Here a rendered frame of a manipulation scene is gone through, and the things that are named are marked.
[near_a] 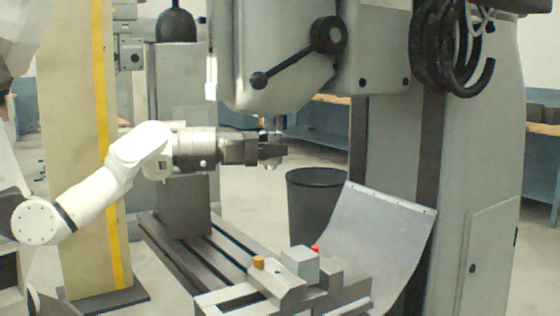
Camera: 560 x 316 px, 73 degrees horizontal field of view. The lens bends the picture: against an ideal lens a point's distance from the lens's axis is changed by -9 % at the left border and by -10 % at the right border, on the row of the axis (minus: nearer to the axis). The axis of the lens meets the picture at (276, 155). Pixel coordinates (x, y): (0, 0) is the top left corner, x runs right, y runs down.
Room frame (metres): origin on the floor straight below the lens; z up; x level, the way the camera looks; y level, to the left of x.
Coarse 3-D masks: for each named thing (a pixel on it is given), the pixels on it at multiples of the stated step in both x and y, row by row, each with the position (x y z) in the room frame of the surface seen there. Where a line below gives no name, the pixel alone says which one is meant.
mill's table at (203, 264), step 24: (144, 216) 1.28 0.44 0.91; (216, 216) 1.29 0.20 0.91; (144, 240) 1.25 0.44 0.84; (168, 240) 1.09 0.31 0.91; (192, 240) 1.10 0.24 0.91; (216, 240) 1.10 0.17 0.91; (240, 240) 1.10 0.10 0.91; (168, 264) 1.06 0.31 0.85; (192, 264) 0.95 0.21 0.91; (216, 264) 0.95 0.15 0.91; (240, 264) 0.96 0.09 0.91; (192, 288) 0.92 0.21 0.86; (216, 288) 0.84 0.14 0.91
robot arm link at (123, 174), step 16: (144, 128) 0.76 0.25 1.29; (160, 128) 0.76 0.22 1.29; (112, 144) 0.73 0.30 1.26; (128, 144) 0.73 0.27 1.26; (144, 144) 0.73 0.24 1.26; (160, 144) 0.74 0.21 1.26; (112, 160) 0.71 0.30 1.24; (128, 160) 0.71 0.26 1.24; (144, 160) 0.72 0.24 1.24; (112, 176) 0.71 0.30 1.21; (128, 176) 0.71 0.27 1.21
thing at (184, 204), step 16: (176, 176) 1.11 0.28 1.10; (192, 176) 1.12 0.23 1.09; (208, 176) 1.14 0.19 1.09; (160, 192) 1.22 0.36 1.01; (176, 192) 1.10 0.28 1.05; (192, 192) 1.12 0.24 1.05; (208, 192) 1.14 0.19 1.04; (160, 208) 1.24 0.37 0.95; (176, 208) 1.10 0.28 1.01; (192, 208) 1.12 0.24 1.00; (208, 208) 1.14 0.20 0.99; (176, 224) 1.10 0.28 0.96; (192, 224) 1.12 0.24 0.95; (208, 224) 1.14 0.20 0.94
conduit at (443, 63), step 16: (432, 0) 0.78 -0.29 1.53; (448, 0) 0.76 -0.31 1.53; (464, 0) 0.73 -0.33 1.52; (416, 16) 0.80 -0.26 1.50; (448, 16) 0.71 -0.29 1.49; (464, 16) 0.83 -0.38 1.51; (416, 32) 0.76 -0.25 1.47; (432, 32) 0.75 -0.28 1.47; (448, 32) 0.70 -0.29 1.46; (464, 32) 0.84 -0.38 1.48; (416, 48) 0.76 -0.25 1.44; (432, 48) 0.75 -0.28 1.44; (448, 48) 0.71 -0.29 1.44; (464, 48) 0.85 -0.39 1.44; (480, 48) 0.81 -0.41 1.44; (416, 64) 0.77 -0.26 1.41; (448, 64) 0.71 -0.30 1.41; (464, 64) 0.85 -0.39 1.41; (432, 80) 0.77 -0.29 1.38; (448, 80) 0.72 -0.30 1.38; (464, 80) 0.79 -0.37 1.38; (480, 80) 0.78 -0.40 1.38; (464, 96) 0.75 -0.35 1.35
